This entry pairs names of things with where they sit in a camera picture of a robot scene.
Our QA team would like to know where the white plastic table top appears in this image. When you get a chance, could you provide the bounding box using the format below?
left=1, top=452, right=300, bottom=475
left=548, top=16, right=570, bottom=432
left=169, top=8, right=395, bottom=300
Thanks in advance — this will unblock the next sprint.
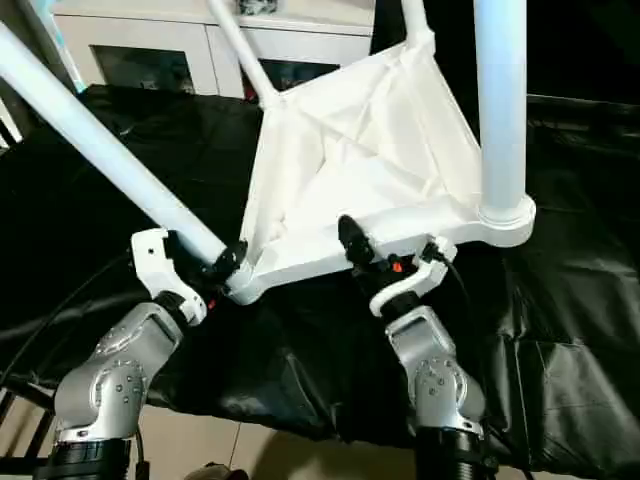
left=227, top=37, right=537, bottom=307

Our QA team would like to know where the white plastic table leg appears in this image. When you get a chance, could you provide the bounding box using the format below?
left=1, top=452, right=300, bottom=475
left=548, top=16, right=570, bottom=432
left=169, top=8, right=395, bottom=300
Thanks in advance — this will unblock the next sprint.
left=399, top=0, right=436, bottom=51
left=472, top=0, right=530, bottom=226
left=207, top=0, right=281, bottom=109
left=0, top=22, right=229, bottom=271

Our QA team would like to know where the black mat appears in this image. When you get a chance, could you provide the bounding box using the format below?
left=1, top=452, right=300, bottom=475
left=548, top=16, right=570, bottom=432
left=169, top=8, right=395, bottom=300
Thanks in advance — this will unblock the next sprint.
left=0, top=84, right=640, bottom=476

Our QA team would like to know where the dark brown rounded object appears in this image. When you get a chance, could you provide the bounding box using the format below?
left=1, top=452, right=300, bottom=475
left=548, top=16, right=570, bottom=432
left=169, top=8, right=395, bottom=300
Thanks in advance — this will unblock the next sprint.
left=187, top=462, right=249, bottom=480

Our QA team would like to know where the white cabinet with glass doors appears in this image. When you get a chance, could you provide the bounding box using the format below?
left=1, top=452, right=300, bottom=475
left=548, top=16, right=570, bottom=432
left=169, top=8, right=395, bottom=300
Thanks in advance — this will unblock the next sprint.
left=52, top=0, right=376, bottom=99

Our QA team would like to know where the grey speckled ornament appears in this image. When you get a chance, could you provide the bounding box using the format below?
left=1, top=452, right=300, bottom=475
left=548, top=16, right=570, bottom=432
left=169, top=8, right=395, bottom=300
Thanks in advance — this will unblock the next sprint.
left=237, top=0, right=281, bottom=16

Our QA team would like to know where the grey curtain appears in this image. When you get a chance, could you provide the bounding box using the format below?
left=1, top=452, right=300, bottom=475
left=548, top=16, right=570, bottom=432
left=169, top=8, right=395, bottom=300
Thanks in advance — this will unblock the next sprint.
left=0, top=0, right=76, bottom=146

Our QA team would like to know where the long black bar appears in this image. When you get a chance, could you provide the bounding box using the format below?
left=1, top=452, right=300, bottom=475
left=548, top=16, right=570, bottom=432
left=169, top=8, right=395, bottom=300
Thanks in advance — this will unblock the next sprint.
left=527, top=93, right=640, bottom=109

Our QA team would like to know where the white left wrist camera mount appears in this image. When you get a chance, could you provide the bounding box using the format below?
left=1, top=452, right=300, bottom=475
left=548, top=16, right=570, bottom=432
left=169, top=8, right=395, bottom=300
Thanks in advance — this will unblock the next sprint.
left=130, top=228, right=207, bottom=326

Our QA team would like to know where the black folding table frame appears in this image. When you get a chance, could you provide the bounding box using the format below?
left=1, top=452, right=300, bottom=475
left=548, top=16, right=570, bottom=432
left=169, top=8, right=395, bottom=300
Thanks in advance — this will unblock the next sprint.
left=0, top=384, right=56, bottom=461

